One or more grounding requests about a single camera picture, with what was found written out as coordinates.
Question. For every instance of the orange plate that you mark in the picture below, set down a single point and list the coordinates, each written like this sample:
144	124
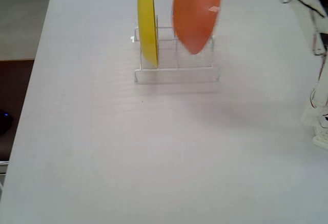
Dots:
194	16

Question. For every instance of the yellow plate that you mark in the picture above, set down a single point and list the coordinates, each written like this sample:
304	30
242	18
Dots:
147	24

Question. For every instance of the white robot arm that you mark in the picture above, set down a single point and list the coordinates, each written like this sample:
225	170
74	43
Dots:
306	11

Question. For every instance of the black computer mouse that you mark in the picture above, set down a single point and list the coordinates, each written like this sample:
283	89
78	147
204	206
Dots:
5	121

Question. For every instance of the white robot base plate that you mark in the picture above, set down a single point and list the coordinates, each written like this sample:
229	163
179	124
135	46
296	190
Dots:
321	142

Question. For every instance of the white metal rail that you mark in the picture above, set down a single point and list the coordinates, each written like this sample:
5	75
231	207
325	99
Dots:
3	163

